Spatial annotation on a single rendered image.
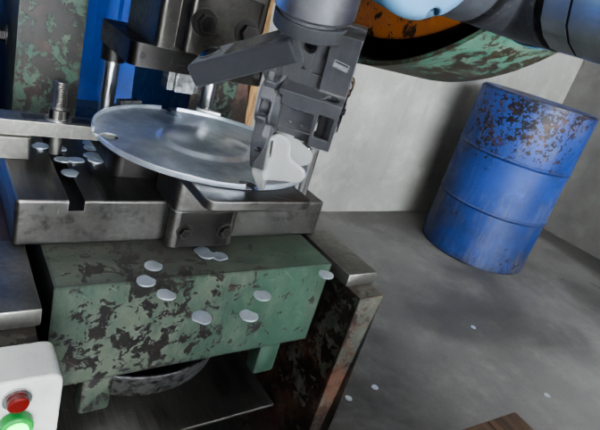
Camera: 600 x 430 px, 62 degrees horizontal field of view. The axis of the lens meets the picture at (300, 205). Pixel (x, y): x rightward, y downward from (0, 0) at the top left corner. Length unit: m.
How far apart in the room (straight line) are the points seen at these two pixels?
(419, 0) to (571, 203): 3.68
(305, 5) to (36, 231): 0.41
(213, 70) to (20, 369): 0.33
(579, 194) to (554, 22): 3.59
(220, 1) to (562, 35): 0.42
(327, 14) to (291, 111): 0.11
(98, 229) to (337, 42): 0.39
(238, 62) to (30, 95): 0.51
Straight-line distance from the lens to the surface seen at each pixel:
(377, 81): 2.62
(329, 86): 0.49
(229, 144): 0.71
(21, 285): 0.61
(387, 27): 0.93
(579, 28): 0.37
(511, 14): 0.40
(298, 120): 0.50
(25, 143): 0.75
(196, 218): 0.68
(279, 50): 0.48
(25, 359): 0.55
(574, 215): 3.96
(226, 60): 0.50
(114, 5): 1.89
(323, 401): 0.89
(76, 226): 0.67
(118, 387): 0.88
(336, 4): 0.45
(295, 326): 0.82
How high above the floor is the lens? 0.99
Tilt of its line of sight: 21 degrees down
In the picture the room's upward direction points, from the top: 17 degrees clockwise
